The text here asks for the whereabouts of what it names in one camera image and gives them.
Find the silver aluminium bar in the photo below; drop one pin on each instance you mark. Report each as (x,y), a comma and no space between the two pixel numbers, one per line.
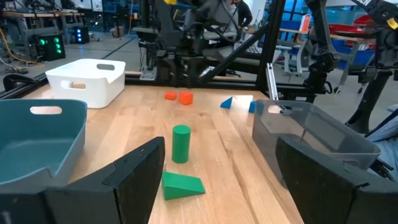
(271,81)

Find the blue triangular block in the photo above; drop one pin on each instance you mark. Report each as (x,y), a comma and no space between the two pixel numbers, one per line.
(228,104)

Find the small blue block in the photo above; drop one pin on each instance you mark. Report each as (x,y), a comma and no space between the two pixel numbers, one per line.
(252,107)

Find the black computer with green lights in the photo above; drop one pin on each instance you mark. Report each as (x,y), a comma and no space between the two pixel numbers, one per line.
(49,46)

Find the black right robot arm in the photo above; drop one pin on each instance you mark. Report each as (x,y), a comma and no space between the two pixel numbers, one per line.
(174,56)

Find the green cylinder block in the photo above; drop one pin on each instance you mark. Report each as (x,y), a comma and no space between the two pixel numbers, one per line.
(181,146)

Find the grey translucent plastic bin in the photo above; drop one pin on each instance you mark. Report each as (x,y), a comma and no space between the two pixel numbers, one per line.
(311,124)

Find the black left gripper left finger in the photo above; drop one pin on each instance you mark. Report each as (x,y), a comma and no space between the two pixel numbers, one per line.
(124,186)

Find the teal plastic bin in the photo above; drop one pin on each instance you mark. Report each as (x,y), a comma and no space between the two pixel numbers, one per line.
(31,149)

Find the orange cube block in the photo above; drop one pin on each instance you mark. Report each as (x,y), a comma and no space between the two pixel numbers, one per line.
(186,98)

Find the wooden workbench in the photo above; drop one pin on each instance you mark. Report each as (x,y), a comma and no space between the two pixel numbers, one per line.
(40,14)

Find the small orange block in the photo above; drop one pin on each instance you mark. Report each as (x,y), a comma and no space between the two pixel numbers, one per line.
(170,96)

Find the person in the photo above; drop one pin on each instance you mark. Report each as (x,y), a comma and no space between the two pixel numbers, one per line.
(244,14)

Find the blue plastic crate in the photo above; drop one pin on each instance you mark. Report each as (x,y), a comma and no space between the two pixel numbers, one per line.
(357,55)

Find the grey office chair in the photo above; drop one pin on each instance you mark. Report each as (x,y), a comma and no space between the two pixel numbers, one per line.
(293,51)

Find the black articulated robot arm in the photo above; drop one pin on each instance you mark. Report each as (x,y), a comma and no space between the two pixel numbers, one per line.
(323,59)
(370,99)

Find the black computer with blue lights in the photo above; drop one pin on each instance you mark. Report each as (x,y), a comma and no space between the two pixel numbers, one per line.
(81,34)

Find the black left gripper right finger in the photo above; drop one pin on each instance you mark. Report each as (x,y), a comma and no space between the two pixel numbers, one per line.
(326,193)

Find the red plastic bin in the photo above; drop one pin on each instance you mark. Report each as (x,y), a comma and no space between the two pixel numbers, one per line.
(345,29)

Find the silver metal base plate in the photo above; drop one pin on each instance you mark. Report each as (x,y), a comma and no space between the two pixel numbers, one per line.
(148,73)

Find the white plastic bin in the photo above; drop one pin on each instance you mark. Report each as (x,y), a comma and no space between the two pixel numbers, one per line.
(93,93)

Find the green wedge block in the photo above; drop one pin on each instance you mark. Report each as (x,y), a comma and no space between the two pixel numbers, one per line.
(180,186)

